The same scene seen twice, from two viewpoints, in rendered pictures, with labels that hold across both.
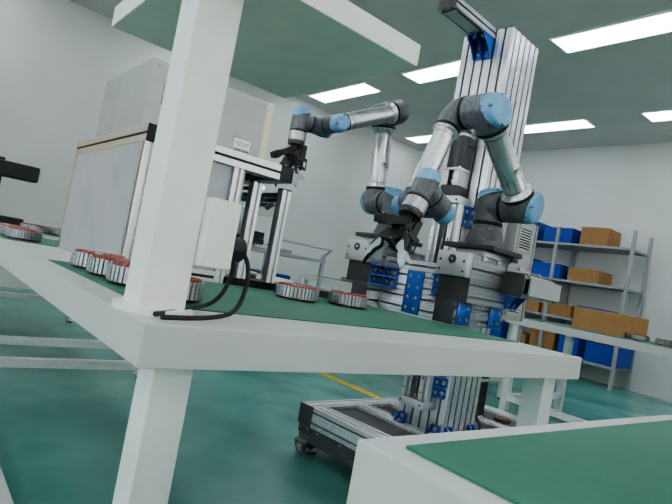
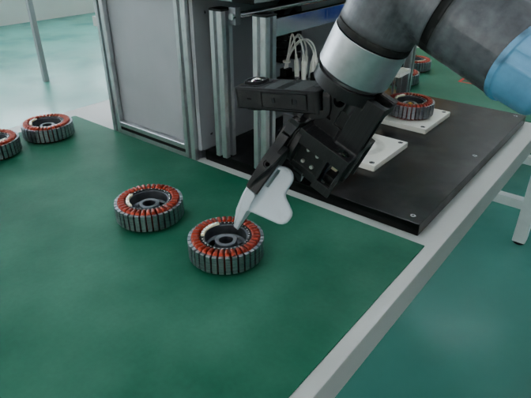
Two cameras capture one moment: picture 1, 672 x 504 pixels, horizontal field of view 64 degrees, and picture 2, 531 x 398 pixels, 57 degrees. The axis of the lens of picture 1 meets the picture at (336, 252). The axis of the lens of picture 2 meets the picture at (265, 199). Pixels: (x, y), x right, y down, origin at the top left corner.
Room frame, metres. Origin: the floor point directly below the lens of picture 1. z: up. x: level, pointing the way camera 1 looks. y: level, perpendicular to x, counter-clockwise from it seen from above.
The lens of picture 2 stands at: (1.43, -0.66, 1.19)
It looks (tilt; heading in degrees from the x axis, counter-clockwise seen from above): 29 degrees down; 78
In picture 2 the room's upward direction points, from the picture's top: straight up
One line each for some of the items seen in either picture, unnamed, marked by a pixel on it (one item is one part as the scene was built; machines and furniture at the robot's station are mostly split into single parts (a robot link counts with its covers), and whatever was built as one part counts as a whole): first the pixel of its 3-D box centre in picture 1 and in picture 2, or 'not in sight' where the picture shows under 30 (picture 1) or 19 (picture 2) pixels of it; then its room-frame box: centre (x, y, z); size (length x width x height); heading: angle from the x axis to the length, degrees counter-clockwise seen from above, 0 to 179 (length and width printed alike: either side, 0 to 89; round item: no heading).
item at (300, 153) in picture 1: (294, 156); not in sight; (2.30, 0.25, 1.29); 0.09 x 0.08 x 0.12; 133
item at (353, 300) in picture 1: (347, 299); (226, 243); (1.50, -0.06, 0.77); 0.11 x 0.11 x 0.04
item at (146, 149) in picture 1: (184, 216); (148, 72); (1.41, 0.41, 0.91); 0.28 x 0.03 x 0.32; 129
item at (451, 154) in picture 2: (240, 276); (378, 135); (1.90, 0.31, 0.76); 0.64 x 0.47 x 0.02; 39
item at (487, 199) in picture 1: (492, 206); not in sight; (2.12, -0.57, 1.20); 0.13 x 0.12 x 0.14; 41
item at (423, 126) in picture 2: not in sight; (408, 115); (2.01, 0.38, 0.78); 0.15 x 0.15 x 0.01; 39
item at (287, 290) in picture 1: (297, 291); (149, 206); (1.39, 0.08, 0.77); 0.11 x 0.11 x 0.04
